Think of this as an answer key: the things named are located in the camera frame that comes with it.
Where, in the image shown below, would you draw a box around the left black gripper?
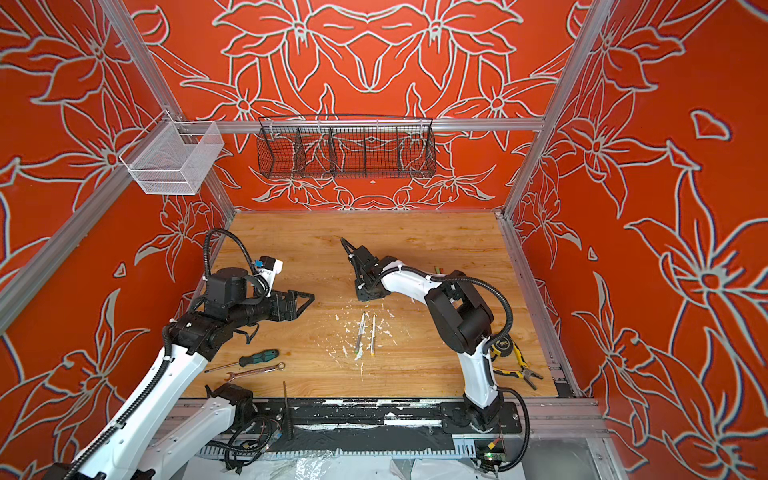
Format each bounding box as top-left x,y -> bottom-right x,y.
232,285 -> 315,328

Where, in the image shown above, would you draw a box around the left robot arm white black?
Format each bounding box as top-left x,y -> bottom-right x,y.
44,228 -> 315,479

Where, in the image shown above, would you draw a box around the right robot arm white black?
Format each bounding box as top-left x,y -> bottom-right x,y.
340,238 -> 514,432

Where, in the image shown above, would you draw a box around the white pen middle yellow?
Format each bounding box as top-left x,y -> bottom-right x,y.
369,314 -> 377,356

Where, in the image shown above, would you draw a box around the metal wrench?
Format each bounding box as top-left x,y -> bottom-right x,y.
226,362 -> 286,383

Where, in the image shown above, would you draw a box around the yellow black pliers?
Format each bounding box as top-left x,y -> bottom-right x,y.
493,340 -> 543,391

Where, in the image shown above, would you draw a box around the white mesh basket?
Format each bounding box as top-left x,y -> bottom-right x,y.
119,121 -> 224,196

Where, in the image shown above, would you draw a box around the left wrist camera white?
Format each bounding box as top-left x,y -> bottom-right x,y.
253,256 -> 283,290

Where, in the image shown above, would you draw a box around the green handle screwdriver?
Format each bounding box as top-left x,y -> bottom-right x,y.
204,349 -> 280,373

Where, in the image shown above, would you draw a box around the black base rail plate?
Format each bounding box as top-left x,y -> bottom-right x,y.
246,398 -> 525,435

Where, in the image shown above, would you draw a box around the black wire basket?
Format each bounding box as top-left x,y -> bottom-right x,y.
256,116 -> 437,180

